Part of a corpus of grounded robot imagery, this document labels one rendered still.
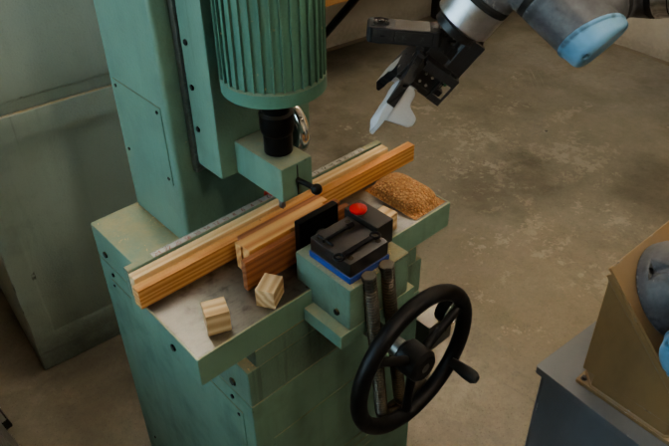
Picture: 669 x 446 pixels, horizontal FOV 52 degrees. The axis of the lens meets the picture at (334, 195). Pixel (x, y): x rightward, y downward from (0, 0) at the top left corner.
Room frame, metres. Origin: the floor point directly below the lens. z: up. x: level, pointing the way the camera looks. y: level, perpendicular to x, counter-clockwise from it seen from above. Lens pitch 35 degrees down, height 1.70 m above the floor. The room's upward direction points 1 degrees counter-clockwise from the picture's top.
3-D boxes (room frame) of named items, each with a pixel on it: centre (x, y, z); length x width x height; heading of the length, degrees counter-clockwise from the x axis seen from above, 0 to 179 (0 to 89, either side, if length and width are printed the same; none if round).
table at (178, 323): (0.95, 0.03, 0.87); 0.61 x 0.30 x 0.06; 132
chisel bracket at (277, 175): (1.05, 0.11, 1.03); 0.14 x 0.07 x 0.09; 42
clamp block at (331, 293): (0.88, -0.03, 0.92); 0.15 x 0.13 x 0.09; 132
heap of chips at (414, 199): (1.13, -0.14, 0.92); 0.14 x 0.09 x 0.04; 42
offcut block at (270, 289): (0.84, 0.11, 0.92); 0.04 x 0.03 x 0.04; 162
